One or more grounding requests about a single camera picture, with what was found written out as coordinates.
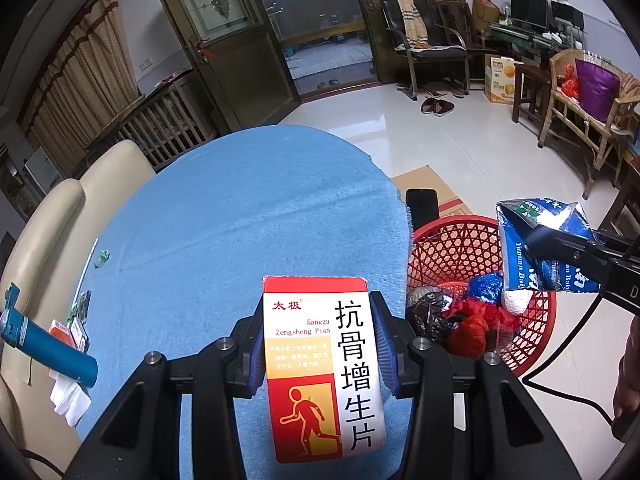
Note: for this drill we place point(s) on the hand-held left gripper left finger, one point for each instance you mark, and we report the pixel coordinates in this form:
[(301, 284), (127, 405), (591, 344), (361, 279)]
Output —
[(256, 365)]

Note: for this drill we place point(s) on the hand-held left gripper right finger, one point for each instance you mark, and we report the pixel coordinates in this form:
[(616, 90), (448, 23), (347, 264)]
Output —
[(387, 360)]

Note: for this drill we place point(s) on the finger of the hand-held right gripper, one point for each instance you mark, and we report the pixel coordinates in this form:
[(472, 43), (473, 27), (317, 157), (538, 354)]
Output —
[(560, 245)]

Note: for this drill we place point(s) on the blue white carton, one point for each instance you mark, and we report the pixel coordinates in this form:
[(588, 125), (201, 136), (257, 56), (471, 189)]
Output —
[(520, 260)]

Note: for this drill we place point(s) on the black plastic bag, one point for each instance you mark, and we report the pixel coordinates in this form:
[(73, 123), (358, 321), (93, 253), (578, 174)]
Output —
[(425, 310)]

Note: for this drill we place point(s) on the red white medicine box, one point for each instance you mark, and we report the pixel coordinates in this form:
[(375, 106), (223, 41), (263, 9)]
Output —
[(320, 360)]

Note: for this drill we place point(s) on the blue plastic bag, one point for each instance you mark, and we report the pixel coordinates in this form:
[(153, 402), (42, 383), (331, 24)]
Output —
[(485, 286)]

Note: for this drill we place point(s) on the red plastic basket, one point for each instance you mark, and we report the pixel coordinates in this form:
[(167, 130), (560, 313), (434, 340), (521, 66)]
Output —
[(450, 240)]

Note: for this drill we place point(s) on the person's right forearm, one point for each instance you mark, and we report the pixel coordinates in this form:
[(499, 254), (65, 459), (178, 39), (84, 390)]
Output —
[(629, 365)]

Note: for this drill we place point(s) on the white crumpled paper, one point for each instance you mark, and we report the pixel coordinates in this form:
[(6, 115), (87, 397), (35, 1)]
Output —
[(515, 302)]

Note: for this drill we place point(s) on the red plastic bag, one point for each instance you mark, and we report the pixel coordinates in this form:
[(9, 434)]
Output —
[(470, 330)]

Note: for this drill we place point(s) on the wicker chair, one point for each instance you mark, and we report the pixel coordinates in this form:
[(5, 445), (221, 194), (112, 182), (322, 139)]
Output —
[(565, 110)]

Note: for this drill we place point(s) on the black smartphone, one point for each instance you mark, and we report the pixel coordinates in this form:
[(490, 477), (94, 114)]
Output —
[(422, 207)]

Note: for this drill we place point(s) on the brown cardboard box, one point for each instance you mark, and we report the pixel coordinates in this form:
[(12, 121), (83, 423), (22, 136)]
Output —
[(425, 177)]

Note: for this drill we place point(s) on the purple cushion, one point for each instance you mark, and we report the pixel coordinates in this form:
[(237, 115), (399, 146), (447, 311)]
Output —
[(597, 87)]

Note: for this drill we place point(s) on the red gift bag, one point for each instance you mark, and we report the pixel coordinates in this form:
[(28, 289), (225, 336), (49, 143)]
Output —
[(570, 82)]

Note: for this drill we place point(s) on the blue tablecloth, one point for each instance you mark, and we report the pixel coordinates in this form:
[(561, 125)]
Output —
[(250, 200)]

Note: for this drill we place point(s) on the dark wooden stool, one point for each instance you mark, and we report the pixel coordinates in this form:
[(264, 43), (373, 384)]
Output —
[(530, 75)]

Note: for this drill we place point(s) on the yellow carton box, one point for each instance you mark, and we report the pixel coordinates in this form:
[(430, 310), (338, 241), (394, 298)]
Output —
[(501, 80)]

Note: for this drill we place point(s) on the brown slipper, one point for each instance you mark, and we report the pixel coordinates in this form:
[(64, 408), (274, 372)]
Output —
[(445, 108), (429, 106)]

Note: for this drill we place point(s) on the green wrapper scrap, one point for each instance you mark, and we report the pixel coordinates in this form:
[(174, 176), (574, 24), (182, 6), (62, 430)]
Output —
[(102, 258)]

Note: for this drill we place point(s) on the white tissue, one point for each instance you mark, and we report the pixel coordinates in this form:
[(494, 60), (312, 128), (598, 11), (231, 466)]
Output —
[(70, 400)]

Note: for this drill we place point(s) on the orange white packet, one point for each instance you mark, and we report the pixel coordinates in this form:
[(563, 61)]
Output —
[(67, 334)]

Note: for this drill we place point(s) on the glass computer desk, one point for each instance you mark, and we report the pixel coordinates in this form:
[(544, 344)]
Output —
[(530, 42)]

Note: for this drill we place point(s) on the blue cylindrical tube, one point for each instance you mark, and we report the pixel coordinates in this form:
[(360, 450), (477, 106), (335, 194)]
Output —
[(50, 352)]

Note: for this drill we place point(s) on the black computer monitor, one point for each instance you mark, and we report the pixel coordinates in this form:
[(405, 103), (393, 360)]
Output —
[(529, 9), (567, 15)]

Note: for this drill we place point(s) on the black metal armchair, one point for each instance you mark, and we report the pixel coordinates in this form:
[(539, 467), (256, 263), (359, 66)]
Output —
[(430, 55)]

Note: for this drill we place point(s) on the cream leather sofa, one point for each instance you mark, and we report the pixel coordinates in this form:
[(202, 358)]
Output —
[(100, 180)]

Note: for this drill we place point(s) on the brown paper bag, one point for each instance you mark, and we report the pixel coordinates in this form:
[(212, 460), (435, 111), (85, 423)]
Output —
[(485, 12)]

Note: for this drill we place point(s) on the dark wooden chair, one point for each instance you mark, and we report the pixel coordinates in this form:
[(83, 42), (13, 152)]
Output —
[(460, 20)]

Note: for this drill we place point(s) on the wooden slatted crib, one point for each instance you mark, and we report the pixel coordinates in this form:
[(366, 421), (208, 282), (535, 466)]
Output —
[(160, 130)]

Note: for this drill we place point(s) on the striped beige scarf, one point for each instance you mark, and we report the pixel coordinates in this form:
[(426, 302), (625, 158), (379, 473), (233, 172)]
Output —
[(412, 20)]

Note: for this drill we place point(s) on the white heater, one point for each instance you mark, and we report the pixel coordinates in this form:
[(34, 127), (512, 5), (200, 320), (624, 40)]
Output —
[(44, 172)]

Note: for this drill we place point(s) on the beige curtain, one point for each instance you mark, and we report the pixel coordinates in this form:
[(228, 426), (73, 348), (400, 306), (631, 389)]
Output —
[(85, 75)]

